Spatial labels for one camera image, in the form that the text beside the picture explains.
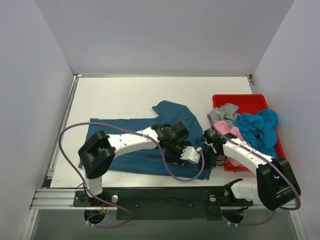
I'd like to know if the aluminium front rail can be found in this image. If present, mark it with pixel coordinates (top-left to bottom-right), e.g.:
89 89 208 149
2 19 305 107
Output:
29 187 300 210

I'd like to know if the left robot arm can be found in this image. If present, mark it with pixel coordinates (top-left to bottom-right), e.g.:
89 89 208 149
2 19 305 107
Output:
78 122 200 206

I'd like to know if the pink t shirt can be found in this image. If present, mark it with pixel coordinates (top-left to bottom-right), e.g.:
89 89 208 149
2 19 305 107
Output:
213 120 245 167

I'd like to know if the dark blue t shirt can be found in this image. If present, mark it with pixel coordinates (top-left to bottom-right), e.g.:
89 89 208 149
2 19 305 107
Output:
85 100 211 180

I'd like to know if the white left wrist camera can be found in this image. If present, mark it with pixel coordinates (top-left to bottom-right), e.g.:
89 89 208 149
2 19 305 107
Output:
180 146 201 164

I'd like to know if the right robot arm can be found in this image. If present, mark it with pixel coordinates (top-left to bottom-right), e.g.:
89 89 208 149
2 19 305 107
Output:
203 128 301 211

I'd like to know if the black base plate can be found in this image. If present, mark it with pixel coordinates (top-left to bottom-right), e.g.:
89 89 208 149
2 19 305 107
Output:
72 186 251 222

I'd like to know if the grey t shirt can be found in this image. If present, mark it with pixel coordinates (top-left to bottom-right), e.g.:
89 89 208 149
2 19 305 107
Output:
209 103 239 128

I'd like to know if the bright blue t shirt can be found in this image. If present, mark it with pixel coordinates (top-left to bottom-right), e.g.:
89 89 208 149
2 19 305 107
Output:
235 109 279 158

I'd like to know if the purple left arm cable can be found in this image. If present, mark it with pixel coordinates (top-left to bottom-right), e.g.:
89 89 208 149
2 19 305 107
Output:
58 121 207 228

